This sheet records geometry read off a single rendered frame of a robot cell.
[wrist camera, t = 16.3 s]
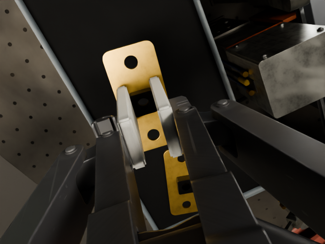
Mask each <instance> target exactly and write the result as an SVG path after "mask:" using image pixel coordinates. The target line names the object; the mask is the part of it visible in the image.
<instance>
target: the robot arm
mask: <svg viewBox="0 0 325 244"><path fill-rule="evenodd" d="M149 84H150V87H151V91H152V94H153V98H154V101H155V105H156V108H157V112H158V115H159V118H160V122H161V125H162V129H163V132H164V136H165V139H166V143H167V146H168V149H169V152H170V156H172V157H173V158H174V157H178V156H181V155H182V153H183V155H184V159H185V162H186V166H187V170H188V174H189V178H190V182H191V186H192V190H193V194H194V198H195V202H196V206H197V209H198V213H199V214H197V215H195V216H193V217H191V218H189V219H187V220H185V221H183V222H182V223H180V224H178V225H176V226H174V227H172V228H170V229H161V230H152V231H147V228H146V224H145V219H144V215H143V210H142V206H141V201H140V197H139V193H138V188H137V184H136V179H135V175H134V170H133V168H135V169H138V168H142V167H145V164H146V160H145V155H144V150H143V145H142V140H141V136H140V131H139V126H138V121H137V118H136V115H135V112H134V109H133V106H132V103H131V100H130V96H129V93H128V90H127V87H125V86H122V87H118V89H117V116H111V115H109V116H104V117H101V118H98V119H96V120H95V121H93V122H92V123H91V127H92V130H93V132H94V134H95V137H96V145H94V146H92V147H90V148H88V149H86V150H85V149H84V146H83V145H73V146H69V147H67V148H66V149H65V150H63V151H62V152H61V153H60V154H59V155H58V157H57V158H56V160H55V161H54V163H53V164H52V166H51V167H50V168H49V170H48V171H47V173H46V174H45V175H44V177H43V178H42V180H41V181H40V182H39V184H38V185H37V187H36V188H35V190H34V191H33V192H32V194H31V196H30V197H29V198H28V200H27V201H26V203H25V204H24V206H23V207H22V208H21V210H20V211H19V213H18V214H17V216H16V217H15V219H14V220H13V221H12V223H11V224H10V226H9V227H8V229H7V230H6V231H5V233H4V234H3V236H2V237H1V239H0V244H80V243H81V240H82V238H83V235H84V232H85V230H86V227H87V244H321V243H319V242H316V241H314V240H311V239H309V238H306V237H304V236H301V235H299V234H296V233H294V232H292V231H289V230H287V229H284V228H281V227H279V226H276V225H274V224H271V223H269V222H267V221H264V220H262V219H259V218H257V217H255V216H254V214H253V212H252V210H251V208H250V206H249V204H248V203H247V201H246V199H245V197H244V195H243V193H242V191H241V189H240V187H239V185H238V183H237V181H236V179H235V177H234V175H233V173H232V172H231V171H227V169H226V167H225V165H224V163H223V161H222V159H221V157H220V155H219V153H218V151H217V149H216V146H218V147H219V150H220V151H221V152H222V153H223V154H224V155H225V156H226V157H228V158H229V159H230V160H231V161H232V162H233V163H235V164H236V165H237V166H238V167H239V168H240V169H242V170H243V171H244V172H245V173H246V174H248V175H249V176H250V177H251V178H252V179H253V180H255V181H256V182H257V183H258V184H259V185H260V186H262V187H263V188H264V189H265V190H266V191H267V192H268V193H269V194H271V195H272V196H273V197H274V198H275V199H277V200H278V201H279V202H280V203H281V204H282V205H284V206H285V207H286V208H287V209H288V210H289V211H291V212H292V213H293V214H294V215H295V216H296V217H298V218H299V219H300V220H301V221H302V222H303V223H305V224H306V225H307V226H308V227H309V228H311V229H312V230H313V231H314V232H315V233H316V234H318V235H319V236H320V237H322V238H323V239H324V240H325V144H324V143H322V142H319V141H317V140H315V139H313V138H311V137H309V136H307V135H305V134H303V133H301V132H299V131H297V130H295V129H293V128H291V127H288V126H286V125H284V124H282V123H280V122H278V121H276V120H274V119H272V118H270V117H267V116H265V115H263V114H261V113H259V112H257V111H255V110H253V109H251V108H249V107H246V106H244V105H242V104H240V103H238V102H236V101H234V100H226V99H222V100H219V101H217V102H215V103H213V104H212V105H211V106H210V109H211V111H208V112H198V110H197V108H196V107H194V106H191V104H190V103H189V101H188V99H187V98H186V97H184V96H179V97H175V98H172V99H168V98H167V96H166V94H165V91H164V89H163V87H162V84H161V82H160V80H159V77H157V76H155V77H151V78H150V80H149ZM93 207H94V213H92V210H93Z"/></svg>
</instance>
